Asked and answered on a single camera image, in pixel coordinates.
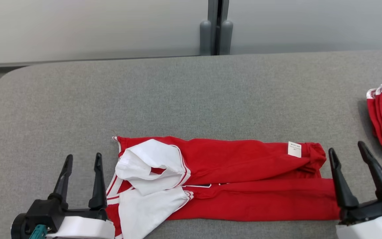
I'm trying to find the grey partition base rail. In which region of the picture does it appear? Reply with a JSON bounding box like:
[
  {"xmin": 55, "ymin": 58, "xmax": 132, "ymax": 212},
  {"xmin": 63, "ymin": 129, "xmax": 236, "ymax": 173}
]
[{"xmin": 0, "ymin": 54, "xmax": 202, "ymax": 69}]

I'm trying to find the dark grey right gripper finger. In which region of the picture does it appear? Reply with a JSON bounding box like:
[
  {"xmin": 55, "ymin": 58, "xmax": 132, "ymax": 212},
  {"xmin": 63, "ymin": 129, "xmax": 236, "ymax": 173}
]
[
  {"xmin": 358, "ymin": 141, "xmax": 382, "ymax": 200},
  {"xmin": 329, "ymin": 148, "xmax": 359, "ymax": 210}
]

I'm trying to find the red Bulls 23 jersey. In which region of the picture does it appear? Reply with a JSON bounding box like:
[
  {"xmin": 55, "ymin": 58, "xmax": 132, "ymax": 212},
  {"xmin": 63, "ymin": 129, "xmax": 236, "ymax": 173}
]
[{"xmin": 105, "ymin": 135, "xmax": 341, "ymax": 239}]

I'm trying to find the grey round partition post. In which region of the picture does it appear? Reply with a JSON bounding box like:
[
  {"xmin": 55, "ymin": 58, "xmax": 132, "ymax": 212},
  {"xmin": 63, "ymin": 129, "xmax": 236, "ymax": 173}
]
[
  {"xmin": 221, "ymin": 20, "xmax": 234, "ymax": 55},
  {"xmin": 200, "ymin": 20, "xmax": 213, "ymax": 56}
]

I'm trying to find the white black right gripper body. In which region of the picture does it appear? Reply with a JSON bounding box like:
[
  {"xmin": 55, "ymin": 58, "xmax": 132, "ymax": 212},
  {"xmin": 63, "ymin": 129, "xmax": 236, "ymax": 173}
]
[{"xmin": 336, "ymin": 199, "xmax": 382, "ymax": 239}]

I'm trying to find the teal left camera connector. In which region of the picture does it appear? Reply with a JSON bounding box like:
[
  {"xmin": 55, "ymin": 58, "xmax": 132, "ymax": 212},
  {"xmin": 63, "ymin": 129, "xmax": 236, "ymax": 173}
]
[{"xmin": 29, "ymin": 225, "xmax": 48, "ymax": 239}]

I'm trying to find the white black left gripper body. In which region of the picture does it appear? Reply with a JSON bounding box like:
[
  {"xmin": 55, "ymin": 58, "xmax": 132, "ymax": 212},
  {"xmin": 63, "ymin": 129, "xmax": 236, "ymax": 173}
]
[{"xmin": 47, "ymin": 208, "xmax": 115, "ymax": 239}]

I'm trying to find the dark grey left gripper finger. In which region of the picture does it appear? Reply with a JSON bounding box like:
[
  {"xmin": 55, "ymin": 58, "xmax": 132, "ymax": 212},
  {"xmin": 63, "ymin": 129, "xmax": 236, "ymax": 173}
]
[
  {"xmin": 89, "ymin": 153, "xmax": 108, "ymax": 209},
  {"xmin": 48, "ymin": 154, "xmax": 73, "ymax": 208}
]

